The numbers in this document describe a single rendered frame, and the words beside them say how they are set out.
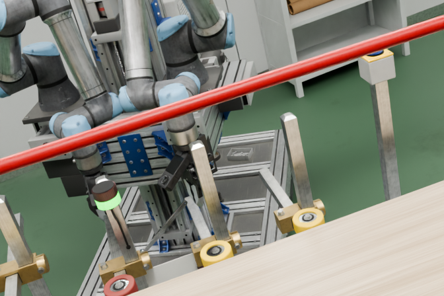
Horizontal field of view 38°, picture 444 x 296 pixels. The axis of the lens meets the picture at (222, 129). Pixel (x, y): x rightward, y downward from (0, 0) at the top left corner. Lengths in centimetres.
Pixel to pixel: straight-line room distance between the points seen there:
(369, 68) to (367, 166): 186
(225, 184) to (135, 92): 150
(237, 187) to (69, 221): 108
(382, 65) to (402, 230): 42
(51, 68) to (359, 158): 187
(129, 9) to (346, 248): 86
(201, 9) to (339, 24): 296
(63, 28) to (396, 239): 112
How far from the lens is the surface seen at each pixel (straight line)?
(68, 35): 197
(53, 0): 197
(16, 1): 193
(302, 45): 475
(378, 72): 168
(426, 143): 364
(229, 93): 33
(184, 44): 213
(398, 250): 152
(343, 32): 490
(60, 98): 235
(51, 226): 376
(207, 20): 203
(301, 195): 176
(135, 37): 178
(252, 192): 307
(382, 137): 179
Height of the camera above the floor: 188
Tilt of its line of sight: 27 degrees down
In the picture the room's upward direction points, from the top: 15 degrees counter-clockwise
